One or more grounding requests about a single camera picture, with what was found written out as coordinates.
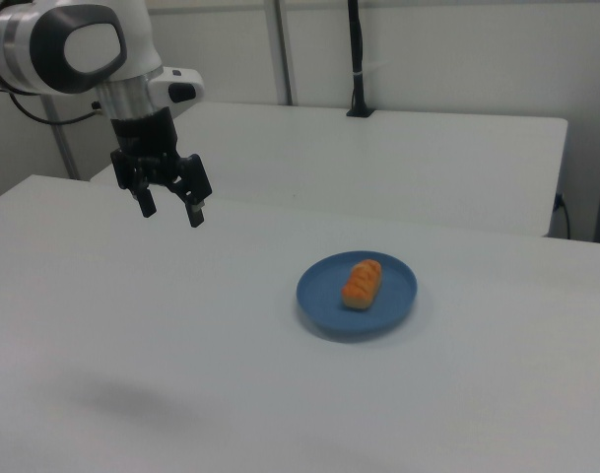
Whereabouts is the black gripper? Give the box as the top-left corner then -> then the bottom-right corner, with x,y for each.
109,105 -> 215,230

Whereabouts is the orange bread loaf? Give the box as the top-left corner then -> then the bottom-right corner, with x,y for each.
340,258 -> 383,312

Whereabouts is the blue round plate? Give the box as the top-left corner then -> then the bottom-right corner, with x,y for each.
295,250 -> 420,339

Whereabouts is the black pole with clamp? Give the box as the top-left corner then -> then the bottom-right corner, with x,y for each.
346,0 -> 376,120

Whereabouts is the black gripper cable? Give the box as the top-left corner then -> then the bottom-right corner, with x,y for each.
8,91 -> 104,125

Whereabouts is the black power cable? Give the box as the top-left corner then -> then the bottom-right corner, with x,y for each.
554,193 -> 573,240

